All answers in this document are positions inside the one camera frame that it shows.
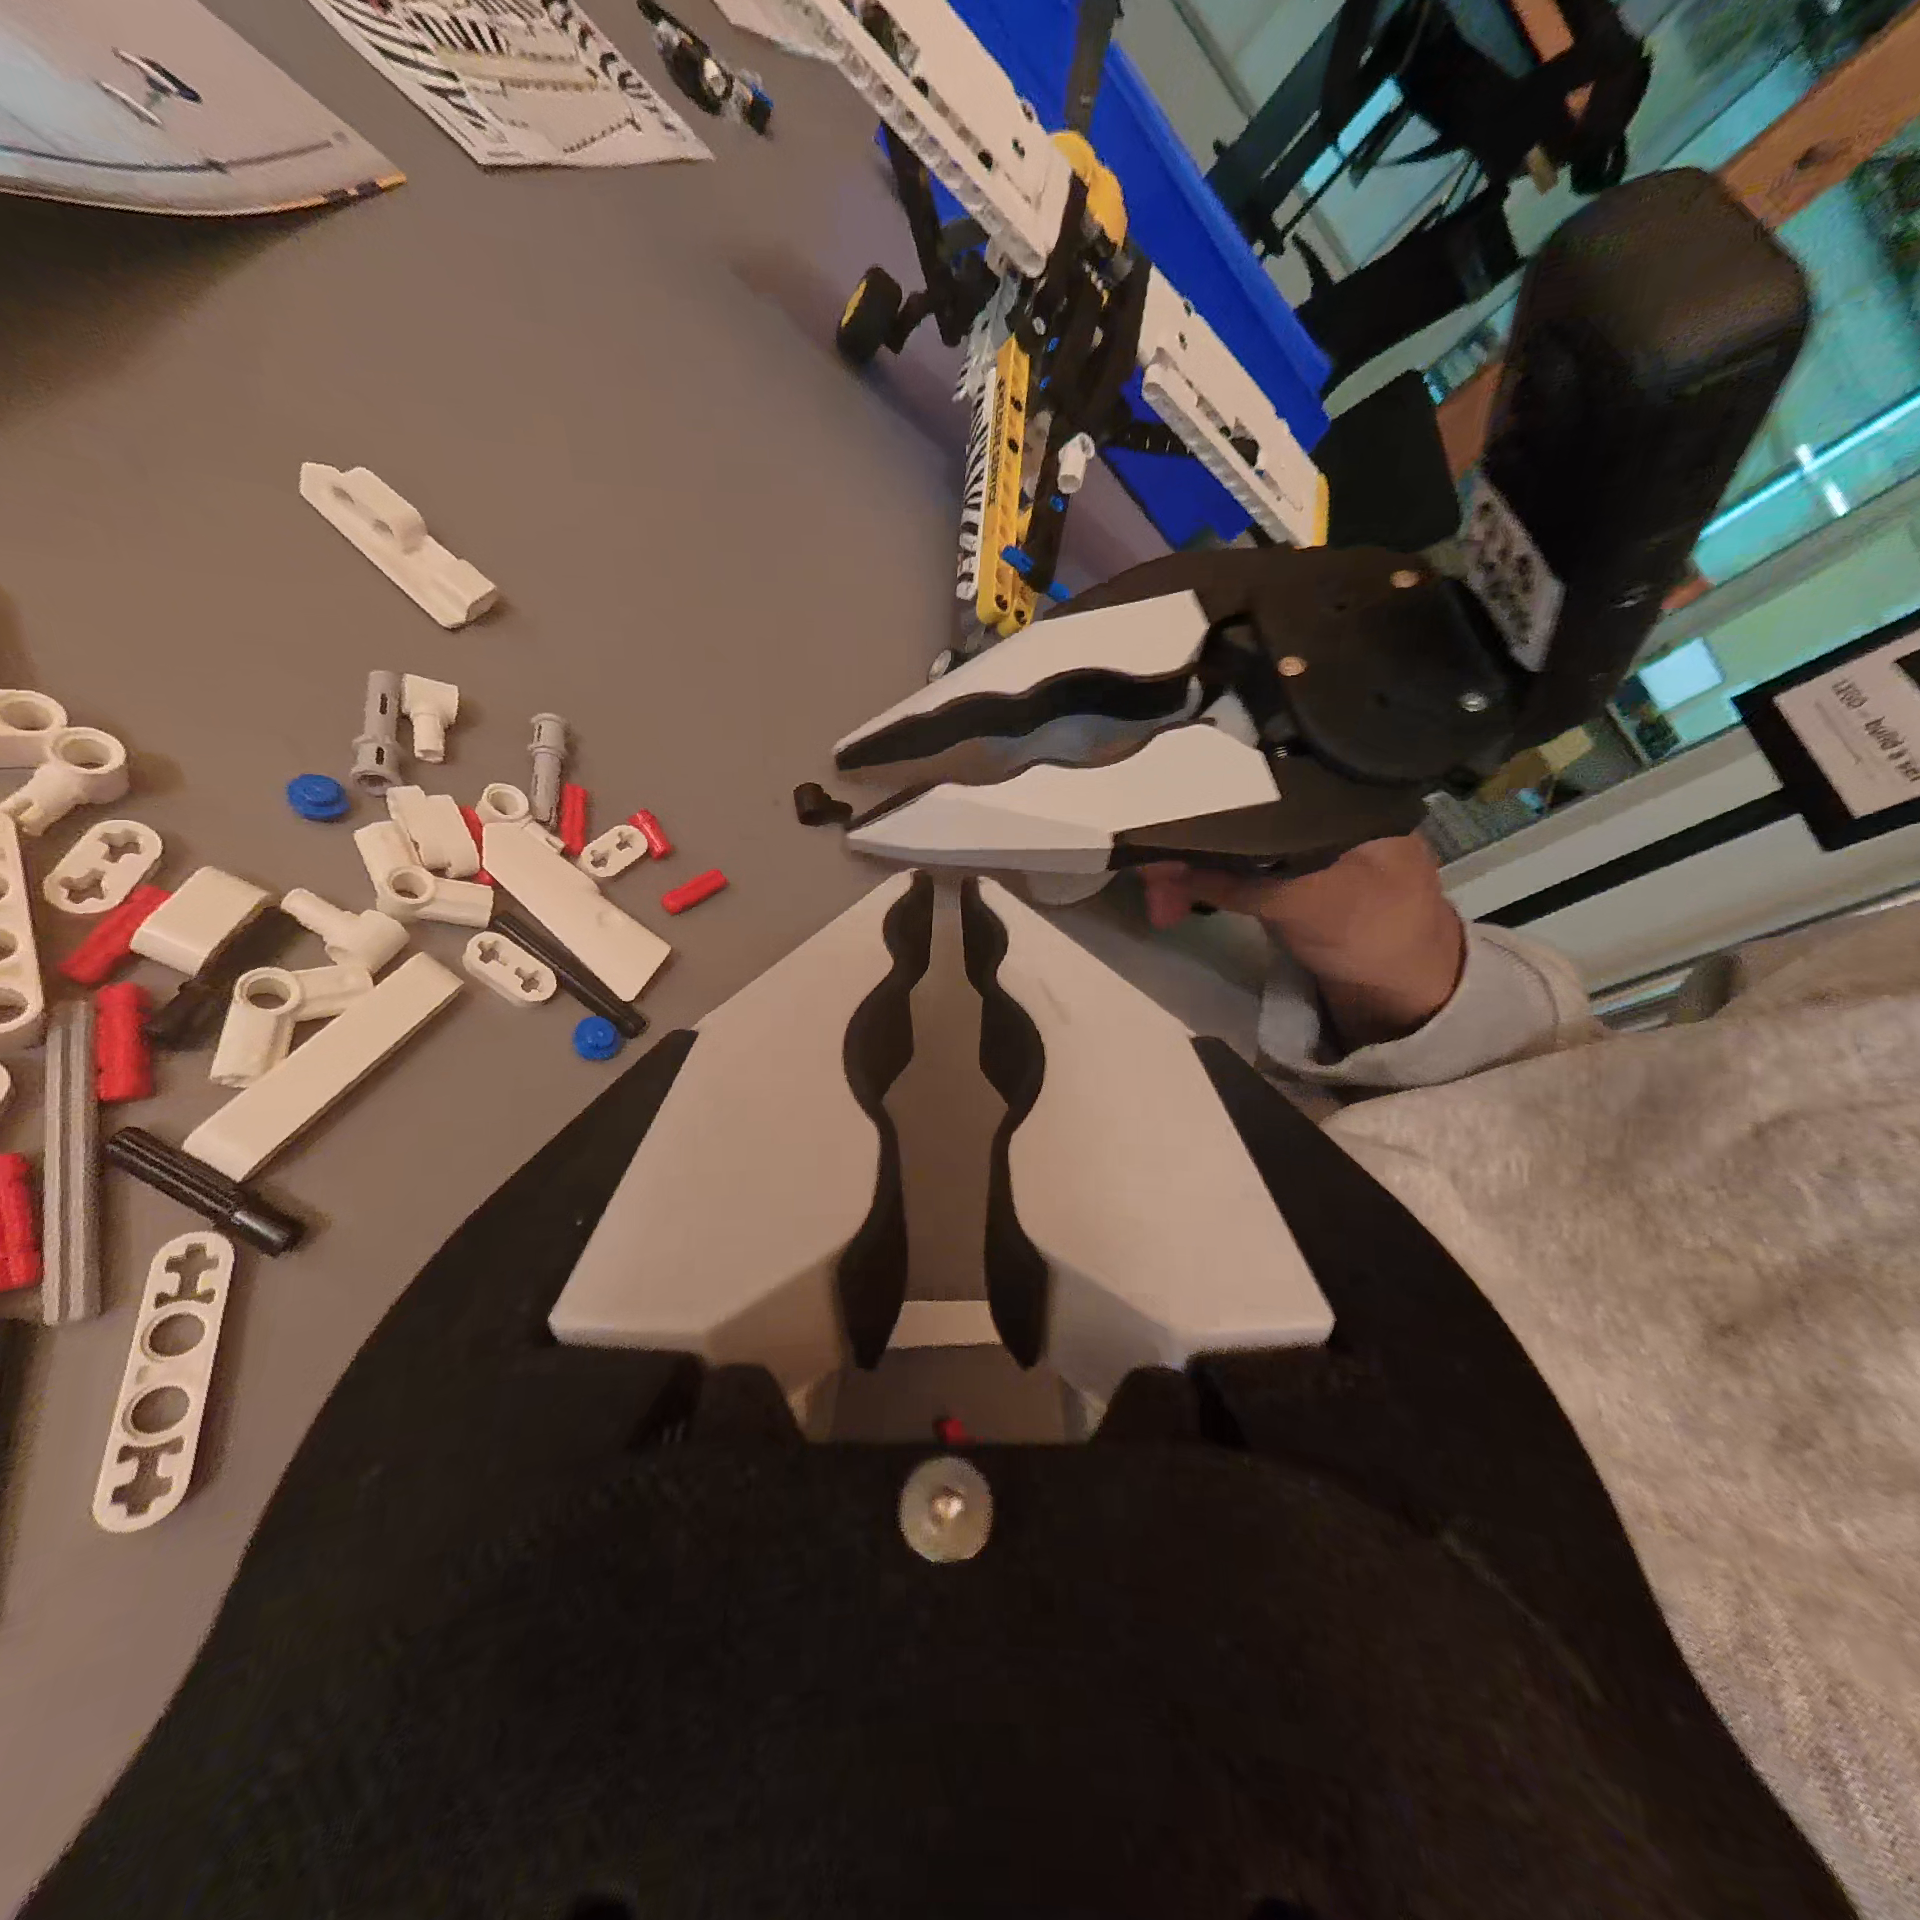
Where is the zebra striped sticker sheet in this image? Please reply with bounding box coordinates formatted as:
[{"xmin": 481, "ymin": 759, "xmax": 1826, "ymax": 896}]
[{"xmin": 306, "ymin": 0, "xmax": 715, "ymax": 169}]

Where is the blue plastic bin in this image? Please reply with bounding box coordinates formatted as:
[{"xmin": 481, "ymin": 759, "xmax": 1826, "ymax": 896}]
[{"xmin": 936, "ymin": 0, "xmax": 1334, "ymax": 454}]

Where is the pile of loose lego pieces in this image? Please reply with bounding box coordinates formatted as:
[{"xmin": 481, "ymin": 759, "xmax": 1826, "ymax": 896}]
[{"xmin": 0, "ymin": 667, "xmax": 733, "ymax": 1535}]

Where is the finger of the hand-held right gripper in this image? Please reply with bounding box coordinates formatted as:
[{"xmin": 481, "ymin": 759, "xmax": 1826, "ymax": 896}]
[
  {"xmin": 832, "ymin": 589, "xmax": 1219, "ymax": 775},
  {"xmin": 843, "ymin": 704, "xmax": 1285, "ymax": 879}
]

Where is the white yellow lego plane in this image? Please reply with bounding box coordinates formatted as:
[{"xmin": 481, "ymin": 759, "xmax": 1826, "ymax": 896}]
[{"xmin": 832, "ymin": 0, "xmax": 1334, "ymax": 688}]

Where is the small dark lego assembly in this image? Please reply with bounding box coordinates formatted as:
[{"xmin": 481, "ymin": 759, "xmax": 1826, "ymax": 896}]
[{"xmin": 635, "ymin": 0, "xmax": 776, "ymax": 137}]

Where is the person's grey hoodie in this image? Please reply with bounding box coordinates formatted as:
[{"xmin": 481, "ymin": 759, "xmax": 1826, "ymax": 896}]
[{"xmin": 1318, "ymin": 901, "xmax": 1920, "ymax": 1920}]

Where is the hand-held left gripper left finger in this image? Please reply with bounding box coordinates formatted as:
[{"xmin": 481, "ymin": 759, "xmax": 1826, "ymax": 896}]
[{"xmin": 546, "ymin": 873, "xmax": 938, "ymax": 1438}]

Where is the black framed marker sign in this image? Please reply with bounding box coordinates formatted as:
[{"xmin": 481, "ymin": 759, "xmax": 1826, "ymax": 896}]
[{"xmin": 1730, "ymin": 630, "xmax": 1920, "ymax": 855}]

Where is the white lego panel piece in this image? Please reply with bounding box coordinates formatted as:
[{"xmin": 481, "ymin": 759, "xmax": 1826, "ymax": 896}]
[{"xmin": 297, "ymin": 459, "xmax": 502, "ymax": 633}]

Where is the person's right hand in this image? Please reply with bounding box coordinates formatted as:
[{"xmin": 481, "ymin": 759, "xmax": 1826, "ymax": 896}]
[{"xmin": 1141, "ymin": 837, "xmax": 1467, "ymax": 1055}]

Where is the open instruction booklet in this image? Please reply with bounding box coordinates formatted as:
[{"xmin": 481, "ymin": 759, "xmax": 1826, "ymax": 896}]
[{"xmin": 0, "ymin": 0, "xmax": 408, "ymax": 221}]

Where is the wooden ceiling beam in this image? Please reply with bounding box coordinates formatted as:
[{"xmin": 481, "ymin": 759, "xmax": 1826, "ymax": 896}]
[{"xmin": 1431, "ymin": 16, "xmax": 1920, "ymax": 443}]

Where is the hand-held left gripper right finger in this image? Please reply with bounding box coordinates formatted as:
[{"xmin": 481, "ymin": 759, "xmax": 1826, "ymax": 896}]
[{"xmin": 960, "ymin": 879, "xmax": 1336, "ymax": 1430}]

